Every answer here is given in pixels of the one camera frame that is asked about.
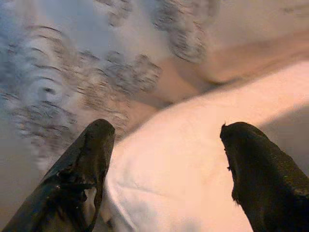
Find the yellow cartoon egg blanket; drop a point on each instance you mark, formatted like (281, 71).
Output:
(181, 157)

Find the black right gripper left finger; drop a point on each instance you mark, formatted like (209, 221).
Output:
(72, 174)

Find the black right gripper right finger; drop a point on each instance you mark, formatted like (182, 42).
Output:
(265, 181)

